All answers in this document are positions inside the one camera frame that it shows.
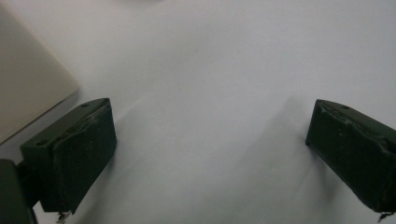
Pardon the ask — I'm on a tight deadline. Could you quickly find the white storage box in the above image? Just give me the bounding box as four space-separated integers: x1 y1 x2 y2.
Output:
0 5 80 146

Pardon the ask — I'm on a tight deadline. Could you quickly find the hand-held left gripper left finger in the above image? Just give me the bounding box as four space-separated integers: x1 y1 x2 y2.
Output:
20 97 118 215

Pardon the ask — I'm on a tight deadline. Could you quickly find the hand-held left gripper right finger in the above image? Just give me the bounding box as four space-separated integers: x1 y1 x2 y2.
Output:
305 99 396 215

